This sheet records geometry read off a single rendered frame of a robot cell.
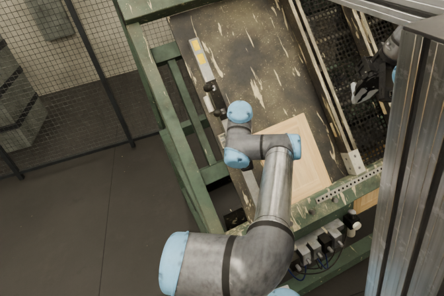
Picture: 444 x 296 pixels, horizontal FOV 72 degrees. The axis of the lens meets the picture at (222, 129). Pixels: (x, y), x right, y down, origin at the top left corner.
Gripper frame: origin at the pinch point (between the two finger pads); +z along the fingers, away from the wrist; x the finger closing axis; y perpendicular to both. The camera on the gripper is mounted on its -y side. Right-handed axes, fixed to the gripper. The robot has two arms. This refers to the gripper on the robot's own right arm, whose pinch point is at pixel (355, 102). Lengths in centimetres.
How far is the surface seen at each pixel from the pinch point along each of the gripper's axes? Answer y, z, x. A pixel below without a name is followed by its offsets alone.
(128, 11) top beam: 61, 22, 79
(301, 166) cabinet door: 8, 62, -11
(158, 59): 54, 41, 65
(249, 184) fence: -1, 65, 18
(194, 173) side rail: 2, 62, 46
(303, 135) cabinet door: 22, 54, -11
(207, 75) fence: 44, 39, 42
